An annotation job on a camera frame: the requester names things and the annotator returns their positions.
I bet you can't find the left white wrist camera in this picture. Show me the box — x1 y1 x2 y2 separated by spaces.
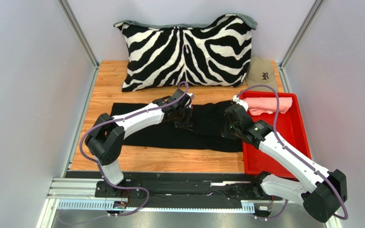
187 93 195 100

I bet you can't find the aluminium frame post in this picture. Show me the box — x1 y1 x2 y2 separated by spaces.
280 0 325 68
58 0 100 69

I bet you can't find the black t-shirt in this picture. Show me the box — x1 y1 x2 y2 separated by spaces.
124 101 242 152

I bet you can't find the zebra striped pillow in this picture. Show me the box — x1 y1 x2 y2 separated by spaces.
114 13 258 92

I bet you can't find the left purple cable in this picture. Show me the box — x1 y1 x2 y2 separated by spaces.
79 81 190 226

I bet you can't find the beige baseball cap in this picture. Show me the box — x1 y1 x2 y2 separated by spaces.
245 57 278 91

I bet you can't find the right aluminium frame post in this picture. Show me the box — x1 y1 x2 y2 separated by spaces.
280 0 325 68

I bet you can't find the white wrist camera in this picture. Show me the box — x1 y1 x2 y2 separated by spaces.
232 95 249 112
187 93 195 100

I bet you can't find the left aluminium frame post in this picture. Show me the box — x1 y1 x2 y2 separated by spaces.
58 0 100 69

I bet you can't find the purple cable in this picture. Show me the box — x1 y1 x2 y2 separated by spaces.
235 84 349 221
79 81 190 226

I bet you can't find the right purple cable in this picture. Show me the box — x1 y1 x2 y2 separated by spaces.
235 84 349 221

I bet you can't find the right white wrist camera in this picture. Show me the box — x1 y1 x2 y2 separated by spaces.
232 95 249 112

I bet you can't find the rolled pink t-shirt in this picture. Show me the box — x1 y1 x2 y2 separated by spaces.
244 97 293 116

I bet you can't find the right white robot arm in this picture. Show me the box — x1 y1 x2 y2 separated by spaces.
224 103 348 223

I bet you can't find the red plastic tray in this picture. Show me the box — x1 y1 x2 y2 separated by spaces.
242 93 311 180

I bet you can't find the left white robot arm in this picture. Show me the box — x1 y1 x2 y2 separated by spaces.
82 89 194 185

